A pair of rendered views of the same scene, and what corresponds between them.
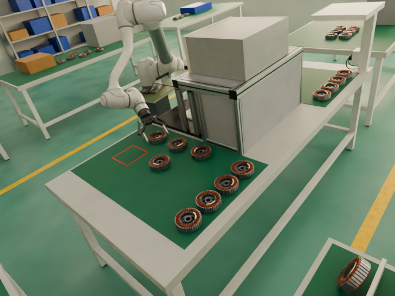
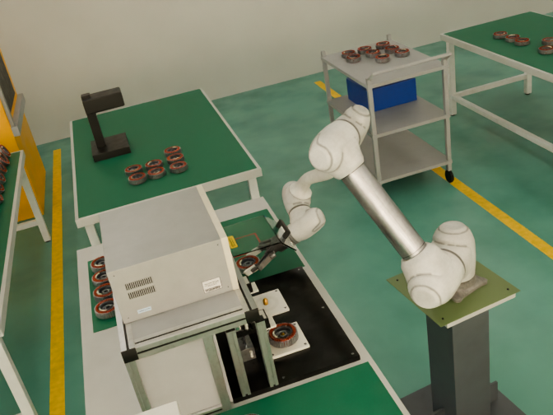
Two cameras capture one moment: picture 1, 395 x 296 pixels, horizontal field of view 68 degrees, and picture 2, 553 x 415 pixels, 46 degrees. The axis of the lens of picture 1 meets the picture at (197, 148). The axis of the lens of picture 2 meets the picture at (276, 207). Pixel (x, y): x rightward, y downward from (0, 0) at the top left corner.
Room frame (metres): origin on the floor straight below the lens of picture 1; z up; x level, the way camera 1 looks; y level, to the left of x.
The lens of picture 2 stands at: (2.98, -1.84, 2.36)
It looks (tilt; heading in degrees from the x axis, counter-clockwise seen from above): 28 degrees down; 120
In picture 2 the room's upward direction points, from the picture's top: 11 degrees counter-clockwise
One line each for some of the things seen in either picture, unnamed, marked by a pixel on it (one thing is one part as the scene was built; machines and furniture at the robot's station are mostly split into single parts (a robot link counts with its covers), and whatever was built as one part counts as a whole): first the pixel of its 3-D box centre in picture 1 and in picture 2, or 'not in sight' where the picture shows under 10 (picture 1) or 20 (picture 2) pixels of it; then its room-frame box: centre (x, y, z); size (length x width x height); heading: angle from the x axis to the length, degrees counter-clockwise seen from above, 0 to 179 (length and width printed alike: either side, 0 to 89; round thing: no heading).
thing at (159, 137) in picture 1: (157, 137); (248, 264); (1.58, 0.23, 0.77); 0.11 x 0.11 x 0.04
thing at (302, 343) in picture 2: not in sight; (284, 340); (1.96, -0.21, 0.78); 0.15 x 0.15 x 0.01; 42
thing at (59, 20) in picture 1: (54, 21); not in sight; (7.74, 2.74, 0.92); 0.40 x 0.36 x 0.28; 42
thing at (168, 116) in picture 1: (208, 108); (271, 326); (1.87, -0.13, 0.76); 0.64 x 0.47 x 0.02; 132
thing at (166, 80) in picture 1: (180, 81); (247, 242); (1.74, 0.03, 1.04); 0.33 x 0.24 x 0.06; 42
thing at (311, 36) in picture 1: (351, 56); not in sight; (3.32, -2.02, 0.37); 1.85 x 1.10 x 0.75; 132
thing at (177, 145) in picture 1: (177, 144); not in sight; (1.45, 0.11, 0.77); 0.11 x 0.11 x 0.04
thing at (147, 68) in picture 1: (148, 70); (453, 249); (2.49, 0.29, 0.92); 0.18 x 0.16 x 0.22; 83
